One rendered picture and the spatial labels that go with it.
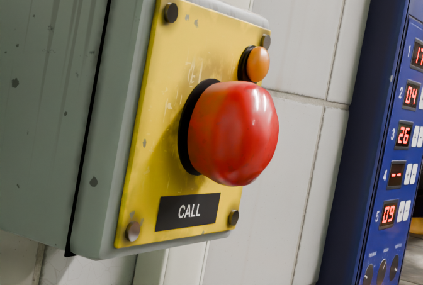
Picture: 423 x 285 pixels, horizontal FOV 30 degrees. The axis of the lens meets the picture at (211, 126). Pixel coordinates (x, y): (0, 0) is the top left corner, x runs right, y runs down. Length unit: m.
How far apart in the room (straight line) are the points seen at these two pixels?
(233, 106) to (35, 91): 0.07
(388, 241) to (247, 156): 0.48
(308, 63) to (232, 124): 0.30
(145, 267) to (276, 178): 0.17
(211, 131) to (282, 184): 0.29
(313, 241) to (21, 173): 0.40
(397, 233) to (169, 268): 0.39
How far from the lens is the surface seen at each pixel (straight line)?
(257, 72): 0.32
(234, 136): 0.28
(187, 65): 0.29
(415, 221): 2.19
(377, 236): 0.71
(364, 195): 0.67
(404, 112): 0.71
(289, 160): 0.57
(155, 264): 0.41
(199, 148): 0.28
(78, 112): 0.27
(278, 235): 0.58
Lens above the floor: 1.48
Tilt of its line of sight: 3 degrees down
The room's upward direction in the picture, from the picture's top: 10 degrees clockwise
